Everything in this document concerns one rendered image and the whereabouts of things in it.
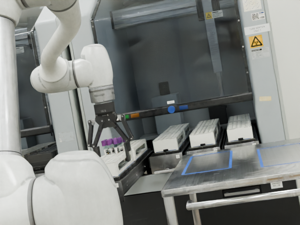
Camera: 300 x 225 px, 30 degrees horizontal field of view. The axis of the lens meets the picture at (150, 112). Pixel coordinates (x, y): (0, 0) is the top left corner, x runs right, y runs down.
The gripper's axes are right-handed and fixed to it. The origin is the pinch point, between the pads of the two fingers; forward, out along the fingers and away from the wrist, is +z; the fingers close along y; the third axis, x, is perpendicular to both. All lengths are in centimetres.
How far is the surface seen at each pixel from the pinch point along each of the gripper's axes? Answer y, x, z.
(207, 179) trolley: 37, -48, 4
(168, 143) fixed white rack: 16.7, 27.1, 1.3
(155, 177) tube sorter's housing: 9.8, 23.5, 13.7
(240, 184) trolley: 45, -55, 5
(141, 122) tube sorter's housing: -7, 105, -3
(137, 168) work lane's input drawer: 6.8, 5.7, 6.1
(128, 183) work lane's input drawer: 6.7, -13.0, 7.8
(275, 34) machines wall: 74, 144, -39
